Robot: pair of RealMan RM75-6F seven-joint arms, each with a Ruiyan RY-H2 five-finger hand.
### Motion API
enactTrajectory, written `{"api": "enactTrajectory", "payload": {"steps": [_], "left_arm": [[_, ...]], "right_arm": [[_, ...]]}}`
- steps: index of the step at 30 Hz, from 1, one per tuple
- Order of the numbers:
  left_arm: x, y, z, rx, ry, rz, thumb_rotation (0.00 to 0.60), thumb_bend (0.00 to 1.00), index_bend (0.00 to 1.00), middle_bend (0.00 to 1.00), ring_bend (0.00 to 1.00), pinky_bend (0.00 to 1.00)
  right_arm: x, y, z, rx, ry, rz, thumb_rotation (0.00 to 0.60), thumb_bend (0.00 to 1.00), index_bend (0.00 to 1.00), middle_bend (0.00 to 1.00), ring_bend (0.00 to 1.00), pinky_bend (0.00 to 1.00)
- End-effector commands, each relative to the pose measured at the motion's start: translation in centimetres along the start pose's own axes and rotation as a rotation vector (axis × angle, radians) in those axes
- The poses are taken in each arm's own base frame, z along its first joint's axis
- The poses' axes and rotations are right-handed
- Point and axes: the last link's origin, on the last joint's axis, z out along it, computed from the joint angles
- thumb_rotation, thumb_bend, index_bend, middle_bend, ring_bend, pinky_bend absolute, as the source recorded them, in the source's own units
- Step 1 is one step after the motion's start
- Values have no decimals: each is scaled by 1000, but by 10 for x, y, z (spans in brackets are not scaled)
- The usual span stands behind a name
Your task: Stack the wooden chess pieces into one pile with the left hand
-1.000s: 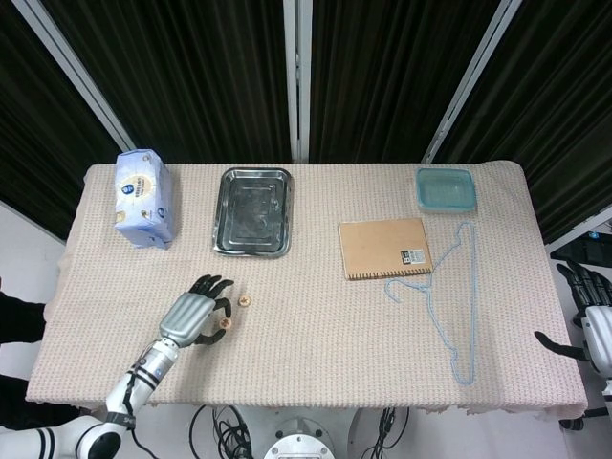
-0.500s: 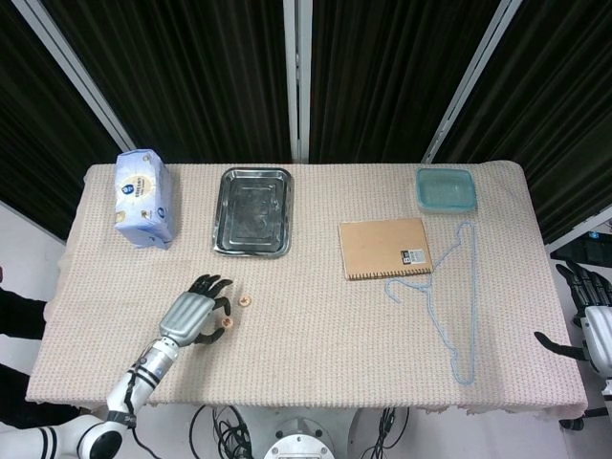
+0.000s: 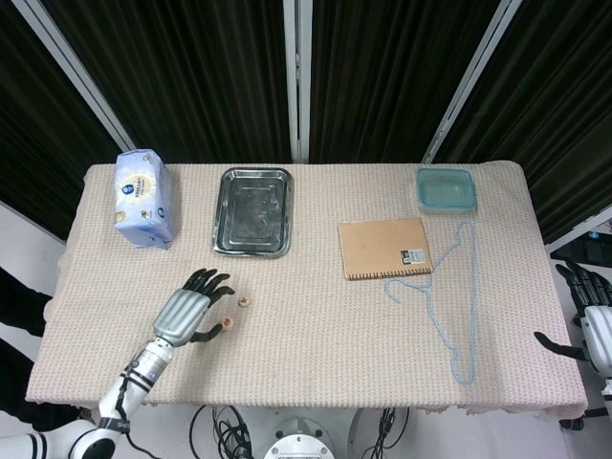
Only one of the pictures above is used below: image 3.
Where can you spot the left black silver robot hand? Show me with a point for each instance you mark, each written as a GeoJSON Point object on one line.
{"type": "Point", "coordinates": [179, 315]}

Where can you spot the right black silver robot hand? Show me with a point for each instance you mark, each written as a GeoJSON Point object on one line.
{"type": "Point", "coordinates": [597, 337]}

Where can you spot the wooden chess piece red 帥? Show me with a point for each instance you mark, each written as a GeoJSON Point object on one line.
{"type": "Point", "coordinates": [227, 321]}

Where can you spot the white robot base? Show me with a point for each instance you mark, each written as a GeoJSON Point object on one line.
{"type": "Point", "coordinates": [296, 444]}

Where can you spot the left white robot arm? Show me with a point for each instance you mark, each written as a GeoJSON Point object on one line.
{"type": "Point", "coordinates": [138, 368]}

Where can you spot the black stand base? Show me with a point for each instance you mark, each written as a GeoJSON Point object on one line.
{"type": "Point", "coordinates": [571, 424]}

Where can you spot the black equipment blue light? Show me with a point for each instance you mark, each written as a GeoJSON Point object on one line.
{"type": "Point", "coordinates": [585, 246]}

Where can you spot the blue tissue pack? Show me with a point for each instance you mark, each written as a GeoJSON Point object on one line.
{"type": "Point", "coordinates": [141, 201]}

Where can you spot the stainless steel tray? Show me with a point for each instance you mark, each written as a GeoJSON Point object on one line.
{"type": "Point", "coordinates": [253, 215]}

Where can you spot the beige woven tablecloth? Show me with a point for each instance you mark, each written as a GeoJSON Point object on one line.
{"type": "Point", "coordinates": [311, 334]}

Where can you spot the person in black clothing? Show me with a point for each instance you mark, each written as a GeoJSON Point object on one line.
{"type": "Point", "coordinates": [24, 306]}

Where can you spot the brown spiral notebook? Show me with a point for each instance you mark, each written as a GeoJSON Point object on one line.
{"type": "Point", "coordinates": [378, 248]}

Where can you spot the clear container teal lid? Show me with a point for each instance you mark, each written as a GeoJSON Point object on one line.
{"type": "Point", "coordinates": [444, 191]}

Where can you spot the black curtain panel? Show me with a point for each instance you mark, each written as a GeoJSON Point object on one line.
{"type": "Point", "coordinates": [392, 72]}
{"type": "Point", "coordinates": [28, 119]}
{"type": "Point", "coordinates": [191, 72]}
{"type": "Point", "coordinates": [564, 119]}

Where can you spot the white frame rail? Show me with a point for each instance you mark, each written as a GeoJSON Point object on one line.
{"type": "Point", "coordinates": [574, 234]}

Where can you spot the white double frame post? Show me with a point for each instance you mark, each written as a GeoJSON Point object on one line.
{"type": "Point", "coordinates": [297, 81]}

